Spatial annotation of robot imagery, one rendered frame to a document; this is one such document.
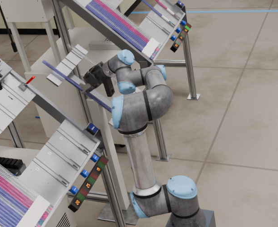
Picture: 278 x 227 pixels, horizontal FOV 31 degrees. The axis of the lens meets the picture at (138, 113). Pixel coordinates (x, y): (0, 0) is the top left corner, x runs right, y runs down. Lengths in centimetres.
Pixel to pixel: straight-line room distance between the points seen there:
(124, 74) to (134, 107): 42
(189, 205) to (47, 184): 62
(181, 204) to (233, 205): 101
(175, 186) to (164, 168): 130
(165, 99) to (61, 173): 67
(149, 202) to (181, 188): 14
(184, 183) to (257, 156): 135
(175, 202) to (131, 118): 42
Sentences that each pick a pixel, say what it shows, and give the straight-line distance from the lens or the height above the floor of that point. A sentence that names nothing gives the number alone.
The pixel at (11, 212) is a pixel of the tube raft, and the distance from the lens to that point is 209.
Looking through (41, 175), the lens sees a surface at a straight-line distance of 223.
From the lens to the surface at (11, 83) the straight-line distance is 243.
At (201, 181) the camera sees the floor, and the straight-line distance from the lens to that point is 319.
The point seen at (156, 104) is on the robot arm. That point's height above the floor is 116.
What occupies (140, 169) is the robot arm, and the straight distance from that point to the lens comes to 195.
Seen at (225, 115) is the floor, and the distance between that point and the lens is 372.
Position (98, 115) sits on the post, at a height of 72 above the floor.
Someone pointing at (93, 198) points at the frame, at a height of 30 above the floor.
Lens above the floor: 215
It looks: 33 degrees down
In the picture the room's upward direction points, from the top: 13 degrees counter-clockwise
